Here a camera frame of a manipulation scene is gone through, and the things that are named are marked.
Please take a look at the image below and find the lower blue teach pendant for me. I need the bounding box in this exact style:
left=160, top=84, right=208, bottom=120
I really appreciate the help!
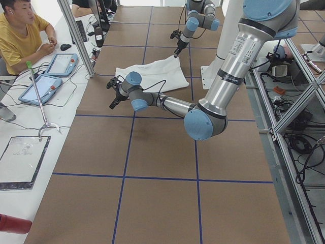
left=18, top=74, right=62, bottom=106

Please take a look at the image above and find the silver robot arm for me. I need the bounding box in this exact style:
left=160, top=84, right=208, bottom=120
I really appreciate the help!
left=170, top=1, right=219, bottom=58
left=107, top=1, right=300, bottom=140

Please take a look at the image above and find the silver framed tray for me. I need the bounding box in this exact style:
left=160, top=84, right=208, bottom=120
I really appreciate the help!
left=1, top=136, right=51, bottom=191

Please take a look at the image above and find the aluminium frame post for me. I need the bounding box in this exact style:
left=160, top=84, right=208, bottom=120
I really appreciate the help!
left=57, top=0, right=95, bottom=78

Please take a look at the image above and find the upper blue teach pendant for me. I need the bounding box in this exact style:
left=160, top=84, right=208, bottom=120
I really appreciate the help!
left=44, top=53, right=79, bottom=77

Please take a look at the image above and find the white long-sleeve printed shirt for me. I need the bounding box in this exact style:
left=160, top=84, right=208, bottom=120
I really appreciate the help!
left=115, top=56, right=189, bottom=92

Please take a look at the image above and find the black keyboard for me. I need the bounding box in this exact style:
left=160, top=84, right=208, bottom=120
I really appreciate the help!
left=76, top=20, right=88, bottom=42

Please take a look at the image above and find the blue teach pendant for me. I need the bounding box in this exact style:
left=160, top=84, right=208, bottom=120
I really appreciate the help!
left=18, top=74, right=62, bottom=106
left=44, top=53, right=79, bottom=77

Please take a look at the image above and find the black computer mouse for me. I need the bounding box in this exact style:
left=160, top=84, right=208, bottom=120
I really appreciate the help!
left=60, top=44, right=72, bottom=51

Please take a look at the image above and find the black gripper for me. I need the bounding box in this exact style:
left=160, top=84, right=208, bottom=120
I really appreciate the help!
left=174, top=40, right=188, bottom=58
left=109, top=85, right=128, bottom=109

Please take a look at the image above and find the black robot wrist cable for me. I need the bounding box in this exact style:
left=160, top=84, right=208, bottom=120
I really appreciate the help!
left=177, top=5, right=206, bottom=39

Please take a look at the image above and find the person in yellow shirt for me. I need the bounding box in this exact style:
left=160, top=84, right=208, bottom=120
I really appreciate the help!
left=1, top=1, right=57, bottom=75

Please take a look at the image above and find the purple green grabber stick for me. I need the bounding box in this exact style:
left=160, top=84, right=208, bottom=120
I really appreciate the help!
left=26, top=61, right=61, bottom=142

